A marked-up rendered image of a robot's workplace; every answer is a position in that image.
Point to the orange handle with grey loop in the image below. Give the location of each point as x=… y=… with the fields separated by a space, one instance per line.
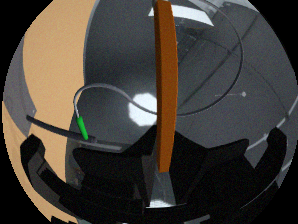
x=166 y=81

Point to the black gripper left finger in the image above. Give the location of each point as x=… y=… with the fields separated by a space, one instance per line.
x=135 y=165

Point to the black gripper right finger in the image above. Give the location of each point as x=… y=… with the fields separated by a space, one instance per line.
x=190 y=161

